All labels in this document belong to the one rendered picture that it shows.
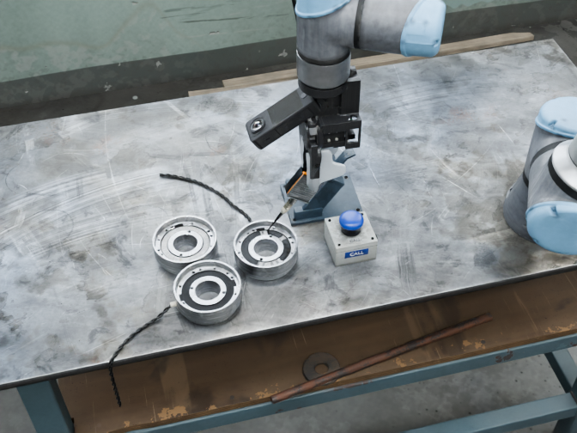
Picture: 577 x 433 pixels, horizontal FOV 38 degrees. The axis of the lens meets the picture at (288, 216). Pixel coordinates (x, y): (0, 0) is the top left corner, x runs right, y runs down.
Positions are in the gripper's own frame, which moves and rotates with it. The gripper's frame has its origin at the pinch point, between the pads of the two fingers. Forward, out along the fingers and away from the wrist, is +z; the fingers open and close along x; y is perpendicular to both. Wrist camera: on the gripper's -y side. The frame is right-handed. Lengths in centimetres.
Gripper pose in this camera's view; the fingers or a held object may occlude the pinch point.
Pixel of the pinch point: (307, 179)
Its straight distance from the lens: 131.9
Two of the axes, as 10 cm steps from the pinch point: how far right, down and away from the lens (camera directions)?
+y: 9.8, -1.5, 1.3
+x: -2.0, -7.1, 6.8
